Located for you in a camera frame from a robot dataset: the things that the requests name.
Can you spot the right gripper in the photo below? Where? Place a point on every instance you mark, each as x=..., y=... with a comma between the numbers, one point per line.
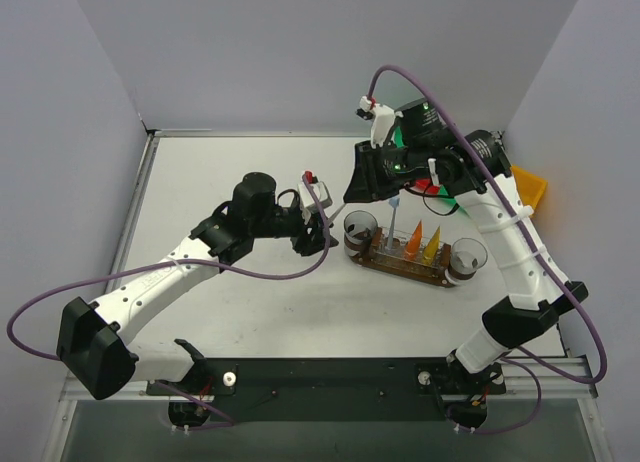
x=370, y=167

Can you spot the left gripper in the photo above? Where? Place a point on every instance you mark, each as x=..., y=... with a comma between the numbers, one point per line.
x=310, y=237

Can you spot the white toothbrush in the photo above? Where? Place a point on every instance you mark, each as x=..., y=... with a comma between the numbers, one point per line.
x=331, y=219

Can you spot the light blue toothbrush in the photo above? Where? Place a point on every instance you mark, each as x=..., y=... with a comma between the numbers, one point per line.
x=394, y=202

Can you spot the grey glass cup with holder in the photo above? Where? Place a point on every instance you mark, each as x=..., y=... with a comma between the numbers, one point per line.
x=359, y=229

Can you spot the orange toothpaste tube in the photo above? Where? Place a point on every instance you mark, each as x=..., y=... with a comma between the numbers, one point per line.
x=413, y=244

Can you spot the yellow toothpaste tube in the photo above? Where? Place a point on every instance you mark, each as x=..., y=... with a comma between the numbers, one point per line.
x=431, y=249

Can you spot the clear acrylic toothbrush rack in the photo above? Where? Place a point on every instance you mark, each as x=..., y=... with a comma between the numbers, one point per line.
x=393, y=262

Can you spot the clear glass cup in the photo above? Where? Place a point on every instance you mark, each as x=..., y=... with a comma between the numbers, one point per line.
x=467, y=257

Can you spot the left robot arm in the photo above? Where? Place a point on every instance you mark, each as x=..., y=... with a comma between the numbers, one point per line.
x=95, y=339

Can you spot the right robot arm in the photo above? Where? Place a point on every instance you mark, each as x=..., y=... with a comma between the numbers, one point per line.
x=414, y=143

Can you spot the brown oval wooden tray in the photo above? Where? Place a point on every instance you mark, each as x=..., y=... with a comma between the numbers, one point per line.
x=371, y=252

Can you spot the red bin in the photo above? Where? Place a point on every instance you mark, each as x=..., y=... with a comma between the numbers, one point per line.
x=426, y=186

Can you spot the green bin with cups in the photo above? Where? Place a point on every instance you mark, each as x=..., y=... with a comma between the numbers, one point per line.
x=454, y=206

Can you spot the yellow bin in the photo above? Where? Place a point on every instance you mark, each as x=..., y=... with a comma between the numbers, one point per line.
x=531, y=188

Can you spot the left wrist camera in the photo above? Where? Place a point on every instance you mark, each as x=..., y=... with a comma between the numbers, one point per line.
x=313, y=193

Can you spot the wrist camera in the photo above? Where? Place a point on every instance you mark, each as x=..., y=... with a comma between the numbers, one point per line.
x=313, y=193
x=381, y=117

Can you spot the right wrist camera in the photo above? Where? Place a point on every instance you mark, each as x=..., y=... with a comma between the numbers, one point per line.
x=381, y=117

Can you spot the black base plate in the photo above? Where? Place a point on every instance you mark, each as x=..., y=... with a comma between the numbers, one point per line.
x=335, y=405

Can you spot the aluminium frame rail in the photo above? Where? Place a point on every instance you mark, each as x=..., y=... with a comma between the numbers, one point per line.
x=220, y=377

